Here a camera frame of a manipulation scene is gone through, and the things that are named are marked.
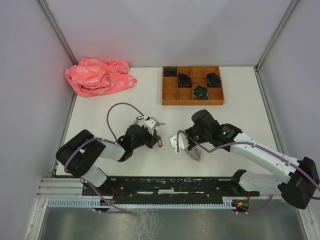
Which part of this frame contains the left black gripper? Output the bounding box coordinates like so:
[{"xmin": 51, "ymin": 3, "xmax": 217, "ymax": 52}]
[{"xmin": 132, "ymin": 126, "xmax": 161, "ymax": 150}]

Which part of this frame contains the metal key organiser disc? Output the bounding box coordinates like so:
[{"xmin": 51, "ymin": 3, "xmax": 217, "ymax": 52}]
[{"xmin": 184, "ymin": 147, "xmax": 202, "ymax": 162}]

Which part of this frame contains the red tag key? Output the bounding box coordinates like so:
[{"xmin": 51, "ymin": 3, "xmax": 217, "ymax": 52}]
[{"xmin": 157, "ymin": 139, "xmax": 163, "ymax": 148}]

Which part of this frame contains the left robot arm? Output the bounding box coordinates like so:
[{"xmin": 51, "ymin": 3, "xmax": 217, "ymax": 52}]
[{"xmin": 55, "ymin": 124, "xmax": 162, "ymax": 195}]

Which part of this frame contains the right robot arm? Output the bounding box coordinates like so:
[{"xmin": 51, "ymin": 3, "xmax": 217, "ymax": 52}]
[{"xmin": 176, "ymin": 109, "xmax": 320, "ymax": 210}]

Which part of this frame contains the blue yellow rolled band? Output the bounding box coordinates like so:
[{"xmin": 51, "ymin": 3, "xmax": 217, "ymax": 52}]
[{"xmin": 192, "ymin": 85, "xmax": 209, "ymax": 100}]

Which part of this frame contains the wooden compartment tray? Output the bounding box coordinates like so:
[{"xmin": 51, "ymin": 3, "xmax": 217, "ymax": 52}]
[{"xmin": 162, "ymin": 65, "xmax": 225, "ymax": 106}]

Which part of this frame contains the black rolled band right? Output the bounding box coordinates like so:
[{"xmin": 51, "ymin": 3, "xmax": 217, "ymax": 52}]
[{"xmin": 206, "ymin": 72, "xmax": 222, "ymax": 88}]

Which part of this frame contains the black rolled band centre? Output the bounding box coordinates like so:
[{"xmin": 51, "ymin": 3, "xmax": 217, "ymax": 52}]
[{"xmin": 177, "ymin": 73, "xmax": 193, "ymax": 88}]

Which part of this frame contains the black rolled band top-left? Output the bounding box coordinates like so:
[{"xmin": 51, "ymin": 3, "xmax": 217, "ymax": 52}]
[{"xmin": 163, "ymin": 67, "xmax": 177, "ymax": 77}]

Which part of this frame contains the pink plastic bag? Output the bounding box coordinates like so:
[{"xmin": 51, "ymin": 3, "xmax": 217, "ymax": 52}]
[{"xmin": 64, "ymin": 58, "xmax": 138, "ymax": 98}]

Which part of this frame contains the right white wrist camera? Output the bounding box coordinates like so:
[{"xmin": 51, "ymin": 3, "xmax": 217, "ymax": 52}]
[{"xmin": 169, "ymin": 133, "xmax": 189, "ymax": 154}]

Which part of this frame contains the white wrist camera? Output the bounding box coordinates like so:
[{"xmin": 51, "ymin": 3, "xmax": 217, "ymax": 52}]
[
  {"xmin": 169, "ymin": 133, "xmax": 189, "ymax": 154},
  {"xmin": 143, "ymin": 117, "xmax": 161, "ymax": 132}
]

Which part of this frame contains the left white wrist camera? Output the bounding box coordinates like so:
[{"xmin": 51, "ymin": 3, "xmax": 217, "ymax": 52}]
[{"xmin": 143, "ymin": 117, "xmax": 161, "ymax": 132}]

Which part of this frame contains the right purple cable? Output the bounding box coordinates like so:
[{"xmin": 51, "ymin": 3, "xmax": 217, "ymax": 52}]
[{"xmin": 176, "ymin": 129, "xmax": 320, "ymax": 215}]

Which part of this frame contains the purple cable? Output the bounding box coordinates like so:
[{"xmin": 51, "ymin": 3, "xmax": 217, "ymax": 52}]
[
  {"xmin": 63, "ymin": 101, "xmax": 151, "ymax": 176},
  {"xmin": 176, "ymin": 129, "xmax": 320, "ymax": 215}
]

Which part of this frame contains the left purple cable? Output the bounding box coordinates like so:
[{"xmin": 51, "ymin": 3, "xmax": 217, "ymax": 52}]
[{"xmin": 63, "ymin": 101, "xmax": 151, "ymax": 176}]

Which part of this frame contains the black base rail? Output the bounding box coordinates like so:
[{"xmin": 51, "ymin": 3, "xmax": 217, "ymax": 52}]
[{"xmin": 96, "ymin": 176, "xmax": 260, "ymax": 204}]

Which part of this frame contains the grey cable duct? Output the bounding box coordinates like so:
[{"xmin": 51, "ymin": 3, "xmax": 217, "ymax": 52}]
[{"xmin": 47, "ymin": 197, "xmax": 238, "ymax": 209}]

